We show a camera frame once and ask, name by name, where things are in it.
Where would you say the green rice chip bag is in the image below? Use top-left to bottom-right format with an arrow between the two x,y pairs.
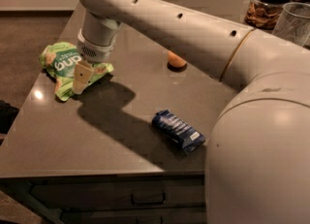
39,42 -> 113,102

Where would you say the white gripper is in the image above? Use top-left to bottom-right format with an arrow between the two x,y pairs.
72,11 -> 124,94

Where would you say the glass jar with black lid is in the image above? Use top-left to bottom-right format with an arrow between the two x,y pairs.
244,0 -> 291,30

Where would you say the dark object at left edge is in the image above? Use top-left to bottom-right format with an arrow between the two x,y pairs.
0,100 -> 19,134

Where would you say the blue snack bar wrapper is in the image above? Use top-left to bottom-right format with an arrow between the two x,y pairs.
152,110 -> 205,154

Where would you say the clear plastic cup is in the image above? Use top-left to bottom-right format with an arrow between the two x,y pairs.
272,2 -> 310,47

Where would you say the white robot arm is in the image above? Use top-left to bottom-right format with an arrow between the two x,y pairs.
78,0 -> 310,224

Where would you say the grey drawer with black handle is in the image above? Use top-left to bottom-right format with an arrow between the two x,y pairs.
31,178 -> 205,210

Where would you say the orange fruit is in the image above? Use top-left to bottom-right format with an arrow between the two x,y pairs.
168,50 -> 187,68

